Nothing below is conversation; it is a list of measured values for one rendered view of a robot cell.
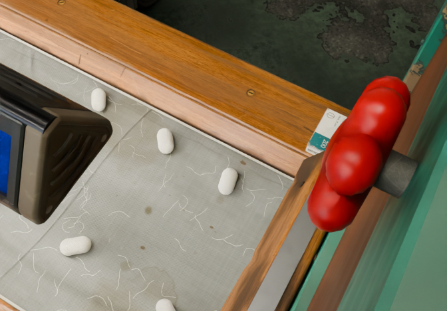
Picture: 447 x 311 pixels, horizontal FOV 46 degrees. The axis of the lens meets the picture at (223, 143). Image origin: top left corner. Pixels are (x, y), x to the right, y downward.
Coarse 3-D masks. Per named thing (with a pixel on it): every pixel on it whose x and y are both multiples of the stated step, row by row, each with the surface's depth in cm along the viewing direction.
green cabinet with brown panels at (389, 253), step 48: (432, 48) 51; (432, 96) 32; (432, 144) 12; (384, 192) 32; (432, 192) 10; (336, 240) 50; (384, 240) 12; (432, 240) 9; (336, 288) 32; (384, 288) 9; (432, 288) 9
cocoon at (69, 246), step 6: (66, 240) 62; (72, 240) 62; (78, 240) 62; (84, 240) 62; (60, 246) 62; (66, 246) 61; (72, 246) 61; (78, 246) 61; (84, 246) 62; (90, 246) 62; (66, 252) 61; (72, 252) 62; (78, 252) 62; (84, 252) 62
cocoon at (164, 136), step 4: (164, 128) 69; (160, 132) 69; (164, 132) 69; (168, 132) 69; (160, 136) 68; (164, 136) 68; (168, 136) 68; (172, 136) 69; (160, 140) 68; (164, 140) 68; (168, 140) 68; (172, 140) 69; (160, 144) 68; (164, 144) 68; (168, 144) 68; (172, 144) 68; (160, 148) 68; (164, 148) 68; (168, 148) 68; (172, 148) 68; (164, 152) 68; (168, 152) 68
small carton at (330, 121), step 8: (328, 112) 67; (336, 112) 67; (328, 120) 67; (336, 120) 67; (320, 128) 66; (328, 128) 66; (336, 128) 66; (312, 136) 66; (320, 136) 66; (328, 136) 66; (312, 144) 65; (320, 144) 65; (312, 152) 66
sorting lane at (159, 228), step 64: (64, 64) 76; (128, 128) 71; (192, 128) 71; (128, 192) 67; (192, 192) 67; (256, 192) 67; (0, 256) 63; (64, 256) 63; (128, 256) 63; (192, 256) 63
